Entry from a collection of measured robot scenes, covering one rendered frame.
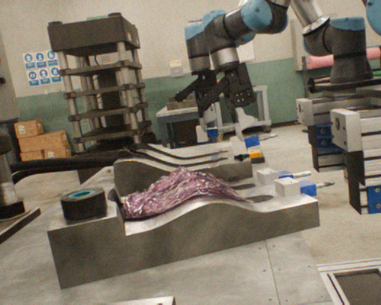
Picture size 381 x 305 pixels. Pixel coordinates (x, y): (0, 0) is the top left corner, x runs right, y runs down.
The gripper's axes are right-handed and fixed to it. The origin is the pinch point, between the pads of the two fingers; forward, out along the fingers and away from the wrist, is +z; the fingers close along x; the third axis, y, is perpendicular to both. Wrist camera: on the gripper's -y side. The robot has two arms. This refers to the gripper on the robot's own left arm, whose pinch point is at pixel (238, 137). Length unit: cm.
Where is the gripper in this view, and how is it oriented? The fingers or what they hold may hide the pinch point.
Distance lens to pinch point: 110.7
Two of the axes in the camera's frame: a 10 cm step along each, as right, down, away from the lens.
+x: 0.8, -0.7, 9.9
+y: 9.6, -2.6, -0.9
